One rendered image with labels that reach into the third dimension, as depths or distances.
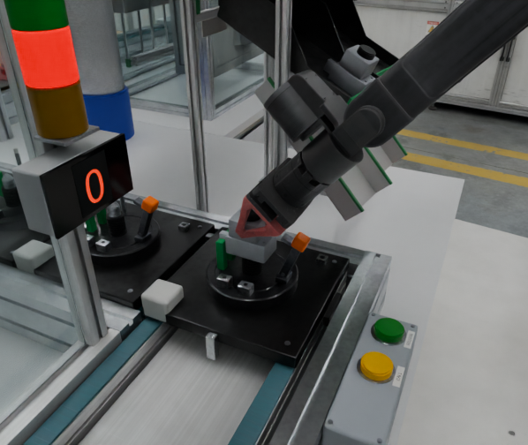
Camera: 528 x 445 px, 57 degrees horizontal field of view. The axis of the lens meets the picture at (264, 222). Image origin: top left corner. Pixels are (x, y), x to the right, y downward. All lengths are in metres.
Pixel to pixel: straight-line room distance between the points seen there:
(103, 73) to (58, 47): 1.03
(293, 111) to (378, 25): 4.25
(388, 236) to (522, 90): 3.61
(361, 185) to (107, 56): 0.87
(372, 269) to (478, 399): 0.24
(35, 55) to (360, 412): 0.50
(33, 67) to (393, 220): 0.86
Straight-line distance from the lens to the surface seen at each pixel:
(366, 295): 0.77
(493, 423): 0.79
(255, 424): 0.61
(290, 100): 0.58
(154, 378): 0.71
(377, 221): 1.15
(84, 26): 1.51
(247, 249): 0.70
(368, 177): 0.98
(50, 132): 0.53
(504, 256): 1.12
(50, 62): 0.51
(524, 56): 4.57
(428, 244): 1.10
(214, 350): 0.69
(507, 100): 4.66
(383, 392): 0.64
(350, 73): 0.84
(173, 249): 0.85
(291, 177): 0.61
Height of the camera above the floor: 1.44
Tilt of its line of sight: 31 degrees down
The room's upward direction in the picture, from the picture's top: straight up
